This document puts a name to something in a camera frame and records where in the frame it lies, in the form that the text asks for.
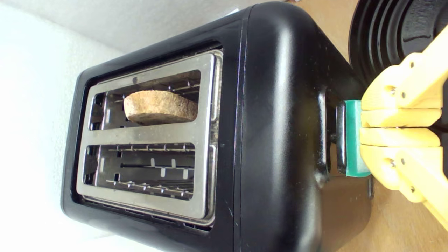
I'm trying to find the black two-slot toaster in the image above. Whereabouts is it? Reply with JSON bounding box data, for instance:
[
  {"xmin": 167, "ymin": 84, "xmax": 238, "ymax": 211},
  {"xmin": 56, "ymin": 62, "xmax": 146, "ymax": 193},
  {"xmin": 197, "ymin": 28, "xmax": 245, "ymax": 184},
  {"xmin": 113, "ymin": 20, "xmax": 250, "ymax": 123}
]
[{"xmin": 60, "ymin": 2, "xmax": 375, "ymax": 252}]

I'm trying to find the black plate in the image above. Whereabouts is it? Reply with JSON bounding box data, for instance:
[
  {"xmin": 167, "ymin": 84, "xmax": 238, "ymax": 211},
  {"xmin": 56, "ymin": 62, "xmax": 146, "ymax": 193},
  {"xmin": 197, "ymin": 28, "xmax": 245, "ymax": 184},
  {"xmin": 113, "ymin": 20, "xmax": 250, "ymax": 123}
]
[{"xmin": 349, "ymin": 0, "xmax": 448, "ymax": 90}]

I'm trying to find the green toaster lever knob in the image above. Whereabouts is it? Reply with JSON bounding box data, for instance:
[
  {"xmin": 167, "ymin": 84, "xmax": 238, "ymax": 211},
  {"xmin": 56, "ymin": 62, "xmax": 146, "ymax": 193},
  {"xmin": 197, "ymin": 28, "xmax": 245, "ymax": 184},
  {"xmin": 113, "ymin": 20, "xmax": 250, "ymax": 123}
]
[{"xmin": 331, "ymin": 99, "xmax": 372, "ymax": 178}]

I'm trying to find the brown bread slice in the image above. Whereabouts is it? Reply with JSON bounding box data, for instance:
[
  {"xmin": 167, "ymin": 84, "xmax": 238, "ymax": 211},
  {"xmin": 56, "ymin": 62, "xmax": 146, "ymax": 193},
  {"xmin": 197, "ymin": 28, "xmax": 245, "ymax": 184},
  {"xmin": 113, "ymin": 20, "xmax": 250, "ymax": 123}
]
[{"xmin": 123, "ymin": 90, "xmax": 199, "ymax": 126}]

